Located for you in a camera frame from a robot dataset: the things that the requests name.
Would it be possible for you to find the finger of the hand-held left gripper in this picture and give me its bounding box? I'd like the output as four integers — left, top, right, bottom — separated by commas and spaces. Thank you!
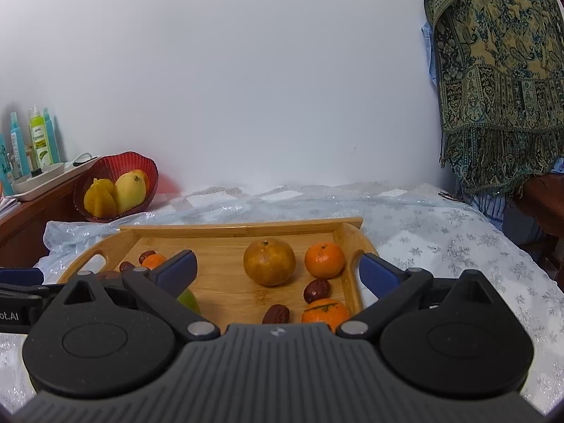
0, 267, 45, 286
0, 286, 57, 299

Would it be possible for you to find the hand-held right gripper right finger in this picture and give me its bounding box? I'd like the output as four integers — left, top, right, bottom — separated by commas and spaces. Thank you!
336, 251, 498, 340

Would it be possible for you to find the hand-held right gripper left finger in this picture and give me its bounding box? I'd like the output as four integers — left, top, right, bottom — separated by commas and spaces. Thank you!
55, 249, 223, 342

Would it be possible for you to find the green apple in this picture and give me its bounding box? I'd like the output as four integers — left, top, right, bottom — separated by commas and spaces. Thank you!
176, 288, 201, 315

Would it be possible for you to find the wooden bamboo tray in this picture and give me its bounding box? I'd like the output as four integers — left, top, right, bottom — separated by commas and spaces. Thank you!
57, 217, 380, 331

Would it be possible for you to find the small tangerine with stem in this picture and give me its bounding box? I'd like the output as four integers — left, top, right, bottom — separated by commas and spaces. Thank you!
301, 298, 351, 335

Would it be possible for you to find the large greenish orange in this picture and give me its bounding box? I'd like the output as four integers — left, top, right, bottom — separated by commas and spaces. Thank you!
243, 238, 297, 286

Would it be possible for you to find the brown wooden cabinet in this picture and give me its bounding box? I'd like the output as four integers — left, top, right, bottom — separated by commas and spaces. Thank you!
0, 172, 89, 269

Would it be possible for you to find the snowflake print tablecloth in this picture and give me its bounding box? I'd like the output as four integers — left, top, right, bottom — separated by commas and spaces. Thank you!
0, 183, 564, 406

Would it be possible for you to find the stack of papers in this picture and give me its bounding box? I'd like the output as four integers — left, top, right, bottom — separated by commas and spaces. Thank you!
0, 196, 20, 221

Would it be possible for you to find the yellow mango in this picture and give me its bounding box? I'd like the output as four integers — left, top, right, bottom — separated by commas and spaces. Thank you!
115, 170, 149, 214

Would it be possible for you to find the white plastic tray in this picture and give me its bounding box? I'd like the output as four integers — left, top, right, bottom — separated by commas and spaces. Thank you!
11, 152, 101, 202

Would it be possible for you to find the yellow starfruit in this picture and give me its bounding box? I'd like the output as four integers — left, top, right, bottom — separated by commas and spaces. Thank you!
84, 178, 118, 219

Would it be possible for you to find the red glass fruit bowl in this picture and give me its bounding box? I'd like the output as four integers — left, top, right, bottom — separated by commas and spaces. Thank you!
73, 151, 159, 223

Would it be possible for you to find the green label bottle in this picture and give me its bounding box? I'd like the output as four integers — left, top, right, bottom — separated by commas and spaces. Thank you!
29, 106, 54, 170

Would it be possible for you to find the dark wooden side table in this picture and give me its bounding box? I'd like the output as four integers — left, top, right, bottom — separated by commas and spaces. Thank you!
511, 172, 564, 283

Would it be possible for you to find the green patterned scarf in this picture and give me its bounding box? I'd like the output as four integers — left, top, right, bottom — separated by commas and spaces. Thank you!
421, 0, 564, 195

